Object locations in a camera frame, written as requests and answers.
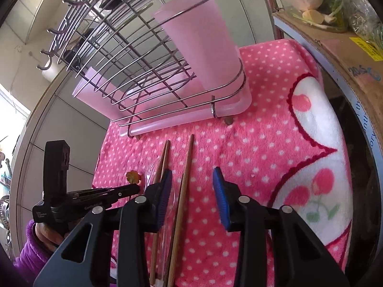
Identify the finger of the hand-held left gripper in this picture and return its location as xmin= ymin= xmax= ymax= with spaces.
xmin=69 ymin=183 xmax=141 ymax=204

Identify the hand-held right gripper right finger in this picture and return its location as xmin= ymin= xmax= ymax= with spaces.
xmin=212 ymin=167 xmax=350 ymax=287

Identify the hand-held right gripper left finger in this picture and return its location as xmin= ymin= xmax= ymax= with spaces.
xmin=33 ymin=169 xmax=173 ymax=287

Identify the clear plastic spoon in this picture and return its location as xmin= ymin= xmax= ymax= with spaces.
xmin=144 ymin=158 xmax=180 ymax=287

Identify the pink plastic utensil cup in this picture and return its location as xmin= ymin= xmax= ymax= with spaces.
xmin=154 ymin=0 xmax=243 ymax=92

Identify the person's left forearm purple sleeve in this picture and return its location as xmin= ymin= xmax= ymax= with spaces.
xmin=13 ymin=220 xmax=57 ymax=277

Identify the person's left hand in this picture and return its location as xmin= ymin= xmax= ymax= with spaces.
xmin=35 ymin=224 xmax=65 ymax=253

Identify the small yellow flower ornament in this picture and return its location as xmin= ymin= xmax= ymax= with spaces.
xmin=126 ymin=170 xmax=141 ymax=185

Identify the pink dotted blanket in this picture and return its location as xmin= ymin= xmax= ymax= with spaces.
xmin=93 ymin=39 xmax=354 ymax=287

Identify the pink plastic drip tray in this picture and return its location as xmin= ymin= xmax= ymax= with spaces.
xmin=72 ymin=67 xmax=252 ymax=136

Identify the metal shelf rack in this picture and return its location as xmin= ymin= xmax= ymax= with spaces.
xmin=259 ymin=0 xmax=285 ymax=41

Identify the ginger piece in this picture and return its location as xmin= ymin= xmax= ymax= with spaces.
xmin=302 ymin=10 xmax=325 ymax=24

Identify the plastic bag of greens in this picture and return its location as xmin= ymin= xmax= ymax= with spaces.
xmin=323 ymin=0 xmax=351 ymax=33
xmin=349 ymin=0 xmax=383 ymax=46

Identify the chrome wire dish rack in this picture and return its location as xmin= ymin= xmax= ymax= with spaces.
xmin=37 ymin=0 xmax=247 ymax=139

